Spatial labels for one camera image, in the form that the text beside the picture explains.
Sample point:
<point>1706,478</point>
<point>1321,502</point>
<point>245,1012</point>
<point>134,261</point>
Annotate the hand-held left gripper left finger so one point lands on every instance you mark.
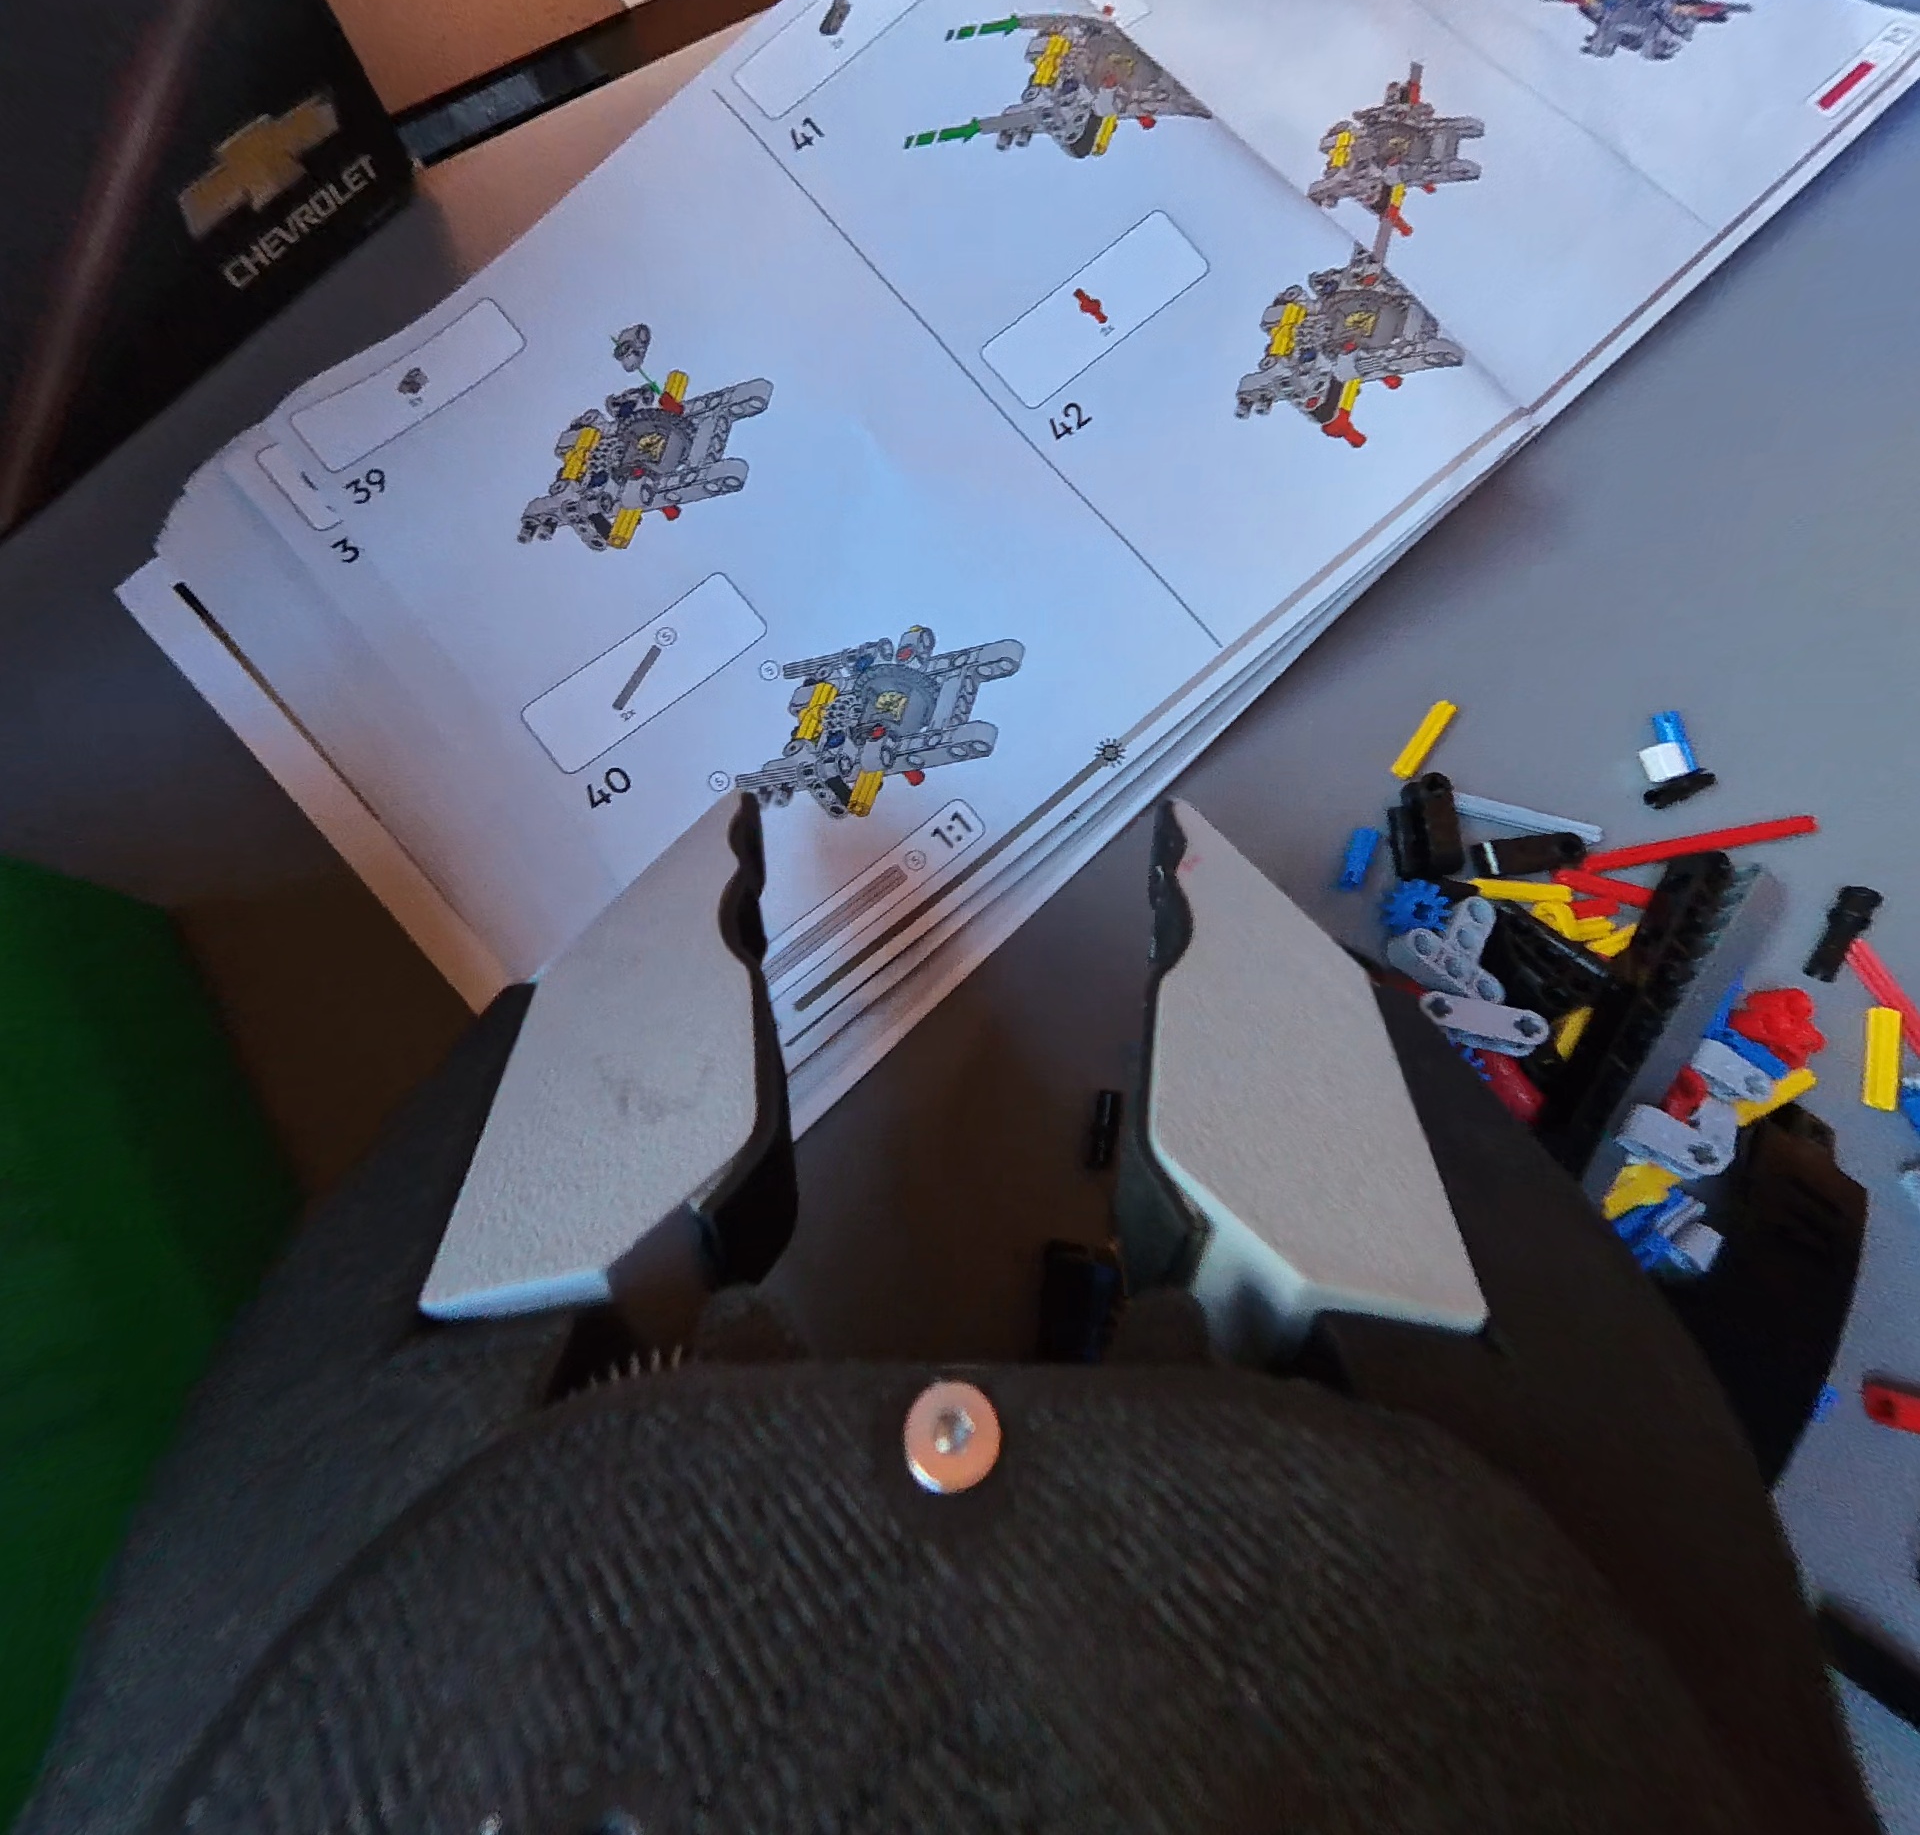
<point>615,1115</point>

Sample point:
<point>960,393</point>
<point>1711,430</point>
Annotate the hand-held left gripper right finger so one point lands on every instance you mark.
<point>1291,1099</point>

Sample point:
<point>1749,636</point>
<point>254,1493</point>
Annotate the small black toy pin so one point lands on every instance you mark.
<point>1104,1125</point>

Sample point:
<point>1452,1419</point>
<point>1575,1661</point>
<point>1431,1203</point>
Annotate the heap of toy bricks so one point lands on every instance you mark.
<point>1627,994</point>

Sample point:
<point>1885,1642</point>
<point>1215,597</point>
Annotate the blue and white toy piece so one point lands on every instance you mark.
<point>1670,763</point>

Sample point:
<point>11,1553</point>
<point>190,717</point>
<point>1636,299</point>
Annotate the green cloth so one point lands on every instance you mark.
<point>106,1234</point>

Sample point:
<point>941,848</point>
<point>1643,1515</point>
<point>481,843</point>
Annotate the open instruction booklet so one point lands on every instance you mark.
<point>900,410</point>

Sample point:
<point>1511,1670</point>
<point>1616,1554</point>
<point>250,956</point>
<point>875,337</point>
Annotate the black printed box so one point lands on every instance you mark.
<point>165,170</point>

